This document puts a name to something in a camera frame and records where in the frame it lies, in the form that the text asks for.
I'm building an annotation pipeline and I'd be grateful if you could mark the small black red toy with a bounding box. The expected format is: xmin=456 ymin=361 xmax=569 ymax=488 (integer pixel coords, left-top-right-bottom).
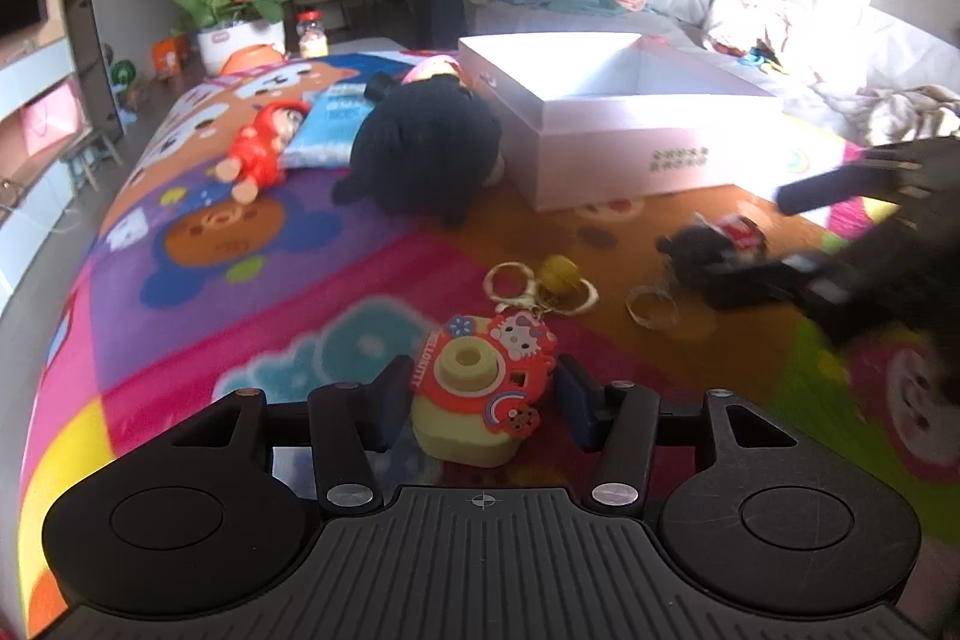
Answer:
xmin=654 ymin=214 xmax=768 ymax=291

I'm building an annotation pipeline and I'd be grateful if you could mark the orange round bucket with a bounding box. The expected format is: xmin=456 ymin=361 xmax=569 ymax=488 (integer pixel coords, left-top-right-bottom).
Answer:
xmin=220 ymin=44 xmax=286 ymax=76

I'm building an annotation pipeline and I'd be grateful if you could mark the yellow bell keychain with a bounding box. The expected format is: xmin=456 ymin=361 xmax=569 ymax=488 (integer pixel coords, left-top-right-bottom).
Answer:
xmin=482 ymin=255 xmax=599 ymax=317

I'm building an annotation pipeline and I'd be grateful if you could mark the beige crumpled blanket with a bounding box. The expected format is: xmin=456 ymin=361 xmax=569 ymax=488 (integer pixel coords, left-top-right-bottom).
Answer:
xmin=820 ymin=85 xmax=960 ymax=148

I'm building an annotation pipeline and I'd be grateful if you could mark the colourful cartoon play mat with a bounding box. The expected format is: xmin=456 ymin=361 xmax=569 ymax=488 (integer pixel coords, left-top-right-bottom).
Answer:
xmin=18 ymin=57 xmax=958 ymax=633

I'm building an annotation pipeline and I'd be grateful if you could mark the candy jar red lid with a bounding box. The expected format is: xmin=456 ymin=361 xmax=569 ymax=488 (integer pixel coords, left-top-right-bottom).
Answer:
xmin=296 ymin=10 xmax=329 ymax=58

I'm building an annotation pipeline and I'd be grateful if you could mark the white tv cabinet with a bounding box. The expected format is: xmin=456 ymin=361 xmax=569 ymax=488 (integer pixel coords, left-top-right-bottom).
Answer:
xmin=0 ymin=39 xmax=89 ymax=304

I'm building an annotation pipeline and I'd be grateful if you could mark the pink cardboard box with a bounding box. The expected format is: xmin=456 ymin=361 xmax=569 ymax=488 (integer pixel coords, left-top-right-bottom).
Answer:
xmin=455 ymin=31 xmax=858 ymax=215

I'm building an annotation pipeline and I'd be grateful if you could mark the black plush toy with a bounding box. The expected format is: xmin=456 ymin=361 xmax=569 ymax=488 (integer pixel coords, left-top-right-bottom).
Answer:
xmin=331 ymin=73 xmax=501 ymax=227

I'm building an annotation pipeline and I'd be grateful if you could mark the blue tissue pack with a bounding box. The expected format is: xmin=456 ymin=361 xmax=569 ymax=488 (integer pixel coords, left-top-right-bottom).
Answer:
xmin=280 ymin=83 xmax=374 ymax=169

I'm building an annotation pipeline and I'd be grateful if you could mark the red doll toy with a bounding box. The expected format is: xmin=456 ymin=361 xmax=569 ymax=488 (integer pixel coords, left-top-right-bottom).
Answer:
xmin=215 ymin=101 xmax=309 ymax=205

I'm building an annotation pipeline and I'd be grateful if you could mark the small wooden stool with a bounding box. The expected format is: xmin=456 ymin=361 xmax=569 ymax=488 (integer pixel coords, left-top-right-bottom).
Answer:
xmin=59 ymin=128 xmax=124 ymax=193

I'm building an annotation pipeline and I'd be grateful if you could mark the grey sofa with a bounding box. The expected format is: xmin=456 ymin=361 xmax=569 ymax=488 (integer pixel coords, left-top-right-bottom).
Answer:
xmin=470 ymin=0 xmax=958 ymax=140

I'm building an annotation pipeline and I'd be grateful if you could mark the pink paper bag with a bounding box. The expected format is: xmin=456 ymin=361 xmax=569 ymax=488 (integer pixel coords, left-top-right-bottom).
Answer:
xmin=20 ymin=81 xmax=82 ymax=156

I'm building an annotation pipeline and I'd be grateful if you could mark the watermelon ball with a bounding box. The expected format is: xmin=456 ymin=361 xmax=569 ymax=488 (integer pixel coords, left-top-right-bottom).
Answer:
xmin=109 ymin=58 xmax=139 ymax=91

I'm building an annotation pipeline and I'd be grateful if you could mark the Hello Kitty camera keychain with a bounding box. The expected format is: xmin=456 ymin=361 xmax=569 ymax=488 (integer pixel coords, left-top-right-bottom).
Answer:
xmin=410 ymin=310 xmax=558 ymax=468

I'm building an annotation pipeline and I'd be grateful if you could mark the metal key ring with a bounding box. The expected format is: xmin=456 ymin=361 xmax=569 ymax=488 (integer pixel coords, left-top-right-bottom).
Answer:
xmin=625 ymin=283 xmax=682 ymax=333

